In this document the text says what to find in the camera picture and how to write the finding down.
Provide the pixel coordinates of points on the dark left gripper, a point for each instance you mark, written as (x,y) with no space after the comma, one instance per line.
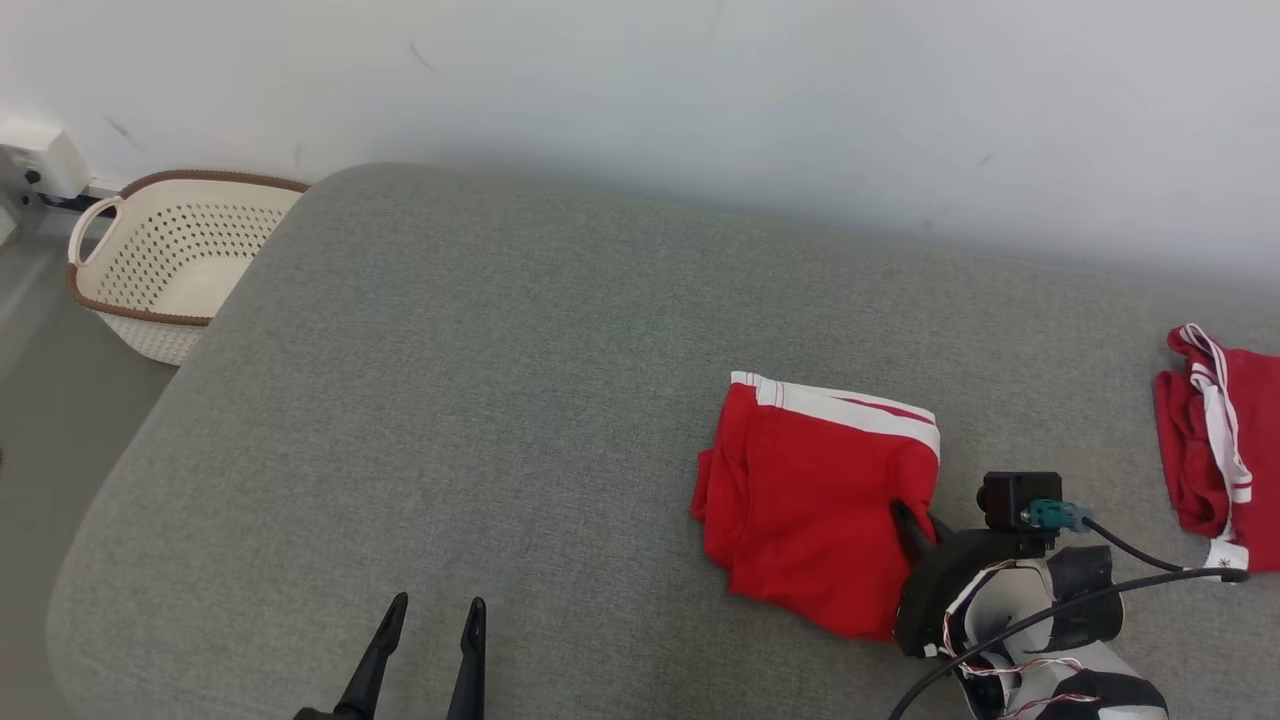
(320,715)

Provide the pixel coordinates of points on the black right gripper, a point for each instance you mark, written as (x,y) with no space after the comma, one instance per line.
(935,590)

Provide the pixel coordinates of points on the red shorts white trim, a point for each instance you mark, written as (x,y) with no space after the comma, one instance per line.
(810,500)

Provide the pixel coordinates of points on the red basketball jersey white sleeves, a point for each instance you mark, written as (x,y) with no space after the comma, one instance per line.
(1255,450)

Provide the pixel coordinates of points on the cream perforated laundry basket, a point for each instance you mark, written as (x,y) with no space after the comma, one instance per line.
(170,250)

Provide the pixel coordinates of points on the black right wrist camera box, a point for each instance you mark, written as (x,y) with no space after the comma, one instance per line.
(1015,495)

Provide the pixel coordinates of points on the black wall power plug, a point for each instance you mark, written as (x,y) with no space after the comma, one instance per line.
(70,203)

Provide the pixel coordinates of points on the white wall socket box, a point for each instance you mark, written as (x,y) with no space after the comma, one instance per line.
(45,155)

